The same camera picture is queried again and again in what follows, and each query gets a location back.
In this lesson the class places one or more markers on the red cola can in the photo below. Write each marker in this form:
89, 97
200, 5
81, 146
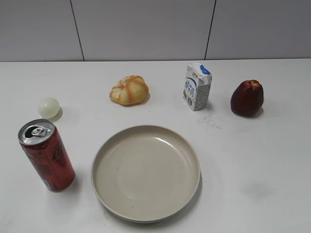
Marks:
42, 144

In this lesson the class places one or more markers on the beige round plate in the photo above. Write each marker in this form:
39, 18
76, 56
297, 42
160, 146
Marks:
145, 173

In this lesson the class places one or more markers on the orange white bread roll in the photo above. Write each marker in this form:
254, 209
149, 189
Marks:
130, 90

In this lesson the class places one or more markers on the white blue milk carton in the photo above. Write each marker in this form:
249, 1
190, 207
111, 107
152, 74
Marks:
197, 86

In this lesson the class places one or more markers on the dark red wax apple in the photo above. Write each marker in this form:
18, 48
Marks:
247, 99

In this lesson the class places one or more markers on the pale white round ball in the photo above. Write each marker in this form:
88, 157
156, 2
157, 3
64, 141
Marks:
49, 107

